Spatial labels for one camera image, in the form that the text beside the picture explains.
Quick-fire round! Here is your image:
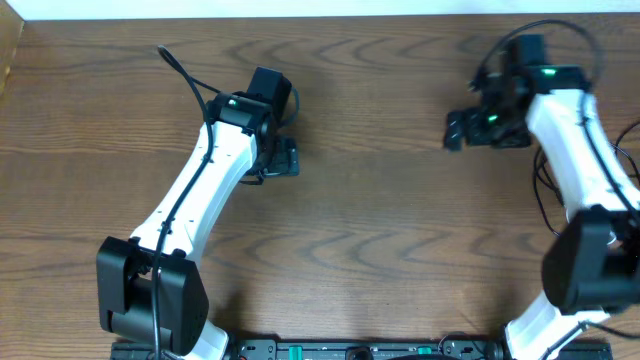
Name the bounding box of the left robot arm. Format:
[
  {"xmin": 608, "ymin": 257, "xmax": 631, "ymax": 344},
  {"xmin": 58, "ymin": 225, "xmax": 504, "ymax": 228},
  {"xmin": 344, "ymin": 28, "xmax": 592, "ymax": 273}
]
[{"xmin": 96, "ymin": 67, "xmax": 299, "ymax": 359}]

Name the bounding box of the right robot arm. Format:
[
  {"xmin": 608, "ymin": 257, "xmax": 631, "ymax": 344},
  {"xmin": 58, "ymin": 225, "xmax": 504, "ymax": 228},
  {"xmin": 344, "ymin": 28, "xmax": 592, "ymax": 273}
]
[{"xmin": 443, "ymin": 34, "xmax": 639, "ymax": 359}]

